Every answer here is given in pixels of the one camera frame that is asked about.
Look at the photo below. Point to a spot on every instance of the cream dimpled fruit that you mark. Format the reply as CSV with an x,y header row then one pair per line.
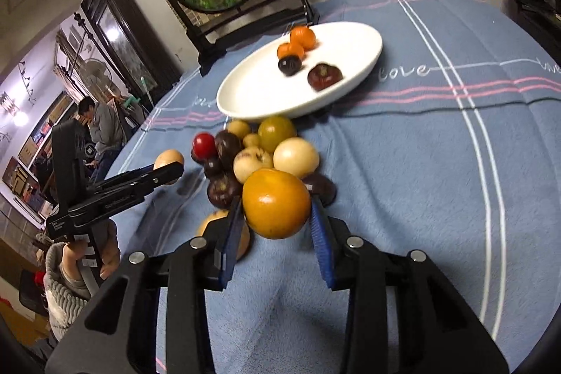
x,y
252,163

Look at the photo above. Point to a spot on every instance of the person's left hand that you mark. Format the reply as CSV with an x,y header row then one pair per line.
x,y
109,247

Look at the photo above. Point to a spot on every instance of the cream round fruit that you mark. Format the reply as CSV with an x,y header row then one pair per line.
x,y
296,157

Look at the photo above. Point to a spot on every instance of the small dark purple fruit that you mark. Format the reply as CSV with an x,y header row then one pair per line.
x,y
212,167

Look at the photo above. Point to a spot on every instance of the mandarin orange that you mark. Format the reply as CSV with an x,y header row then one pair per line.
x,y
303,37
290,49

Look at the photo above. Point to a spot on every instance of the white oval plate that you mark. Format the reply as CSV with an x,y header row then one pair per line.
x,y
263,89

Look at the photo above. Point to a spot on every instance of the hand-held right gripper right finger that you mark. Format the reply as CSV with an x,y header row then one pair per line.
x,y
322,249

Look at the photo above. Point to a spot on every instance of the large yellow-orange fruit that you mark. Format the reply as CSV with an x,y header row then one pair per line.
x,y
276,203

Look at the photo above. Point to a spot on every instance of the blue striped tablecloth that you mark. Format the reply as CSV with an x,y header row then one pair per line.
x,y
416,163

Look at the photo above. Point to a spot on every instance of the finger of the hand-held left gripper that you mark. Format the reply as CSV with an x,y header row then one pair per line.
x,y
140,183

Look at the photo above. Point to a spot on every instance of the black computer desk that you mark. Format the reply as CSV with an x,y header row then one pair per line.
x,y
543,28

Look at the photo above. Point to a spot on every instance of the large dark purple fruit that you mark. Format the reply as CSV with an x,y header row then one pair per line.
x,y
223,191

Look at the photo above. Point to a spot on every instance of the dark wooden cabinet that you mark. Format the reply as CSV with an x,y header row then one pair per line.
x,y
131,23

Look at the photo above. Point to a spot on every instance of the tan round fruit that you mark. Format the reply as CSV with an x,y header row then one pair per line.
x,y
209,222

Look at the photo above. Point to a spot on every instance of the dark purple plum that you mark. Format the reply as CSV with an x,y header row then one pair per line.
x,y
289,65
228,146

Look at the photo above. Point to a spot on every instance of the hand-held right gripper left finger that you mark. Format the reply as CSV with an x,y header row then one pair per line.
x,y
230,244

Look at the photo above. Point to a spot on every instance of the tan oval fruit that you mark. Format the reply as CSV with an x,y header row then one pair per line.
x,y
168,157

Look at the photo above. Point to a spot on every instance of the small yellow fruit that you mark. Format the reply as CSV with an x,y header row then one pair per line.
x,y
239,128
251,140

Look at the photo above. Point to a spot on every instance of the yellow-green round fruit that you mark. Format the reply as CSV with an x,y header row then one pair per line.
x,y
277,133

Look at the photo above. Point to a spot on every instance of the dark red mangosteen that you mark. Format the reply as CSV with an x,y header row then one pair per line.
x,y
324,76

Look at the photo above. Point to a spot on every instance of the small red fruit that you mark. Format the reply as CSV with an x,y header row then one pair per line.
x,y
204,144

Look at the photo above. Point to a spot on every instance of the dark brown rough fruit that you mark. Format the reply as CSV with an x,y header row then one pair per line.
x,y
323,188

